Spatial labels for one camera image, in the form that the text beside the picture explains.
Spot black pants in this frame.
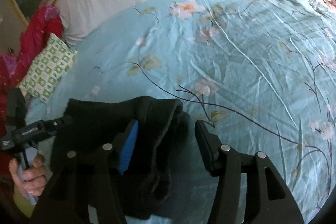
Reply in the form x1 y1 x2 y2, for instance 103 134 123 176
30 96 190 223

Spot person's left hand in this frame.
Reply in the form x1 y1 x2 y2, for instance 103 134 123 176
9 154 47 199

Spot green white patterned pillow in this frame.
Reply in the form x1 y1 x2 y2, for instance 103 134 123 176
19 33 77 103

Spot red quilted blanket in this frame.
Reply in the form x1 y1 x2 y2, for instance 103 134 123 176
0 6 63 136

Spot blue floral bed sheet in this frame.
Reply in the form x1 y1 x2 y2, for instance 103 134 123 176
27 0 335 222

